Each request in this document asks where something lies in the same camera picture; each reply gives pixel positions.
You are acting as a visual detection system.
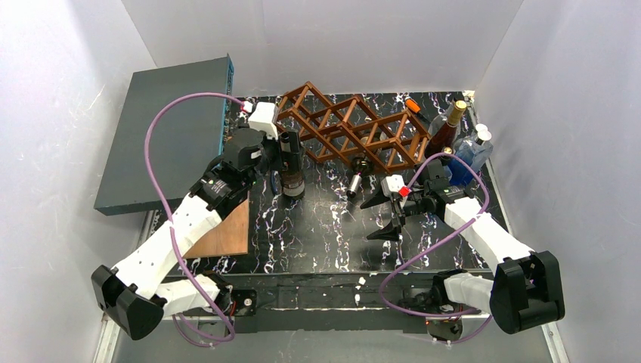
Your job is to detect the dark bottle silver cap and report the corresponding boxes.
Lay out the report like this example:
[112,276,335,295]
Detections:
[279,131,305,200]

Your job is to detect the blue square glass bottle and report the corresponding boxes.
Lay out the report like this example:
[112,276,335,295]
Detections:
[448,130,494,186]

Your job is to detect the dark bottle gold cap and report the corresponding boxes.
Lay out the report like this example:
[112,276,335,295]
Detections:
[425,101,467,157]

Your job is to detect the clear bottle white neck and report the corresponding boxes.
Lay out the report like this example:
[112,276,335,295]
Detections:
[460,123,488,141]

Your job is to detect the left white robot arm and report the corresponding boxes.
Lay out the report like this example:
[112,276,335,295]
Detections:
[91,128,304,340]

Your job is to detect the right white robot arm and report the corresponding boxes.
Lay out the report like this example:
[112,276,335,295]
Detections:
[360,157,565,334]

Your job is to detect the brown wooden wine rack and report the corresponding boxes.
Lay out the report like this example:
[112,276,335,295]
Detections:
[276,82,432,174]

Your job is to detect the dark grey box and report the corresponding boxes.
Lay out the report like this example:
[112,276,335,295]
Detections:
[94,56,234,216]

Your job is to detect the brown wooden board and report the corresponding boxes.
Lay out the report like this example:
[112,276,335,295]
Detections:
[184,200,249,259]

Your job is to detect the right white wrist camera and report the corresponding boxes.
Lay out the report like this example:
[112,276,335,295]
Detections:
[381,175,411,207]

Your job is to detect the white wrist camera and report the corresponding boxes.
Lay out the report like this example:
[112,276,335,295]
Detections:
[241,101,279,141]
[381,175,411,207]

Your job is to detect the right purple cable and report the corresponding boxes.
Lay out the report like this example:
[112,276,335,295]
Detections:
[379,152,494,346]

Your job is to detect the purple cable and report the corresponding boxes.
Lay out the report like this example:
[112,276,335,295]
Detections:
[144,92,254,349]
[379,152,494,346]

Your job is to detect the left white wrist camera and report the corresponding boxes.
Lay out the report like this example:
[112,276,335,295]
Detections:
[241,101,279,141]

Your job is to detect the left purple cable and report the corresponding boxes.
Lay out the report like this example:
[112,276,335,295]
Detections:
[144,92,254,349]

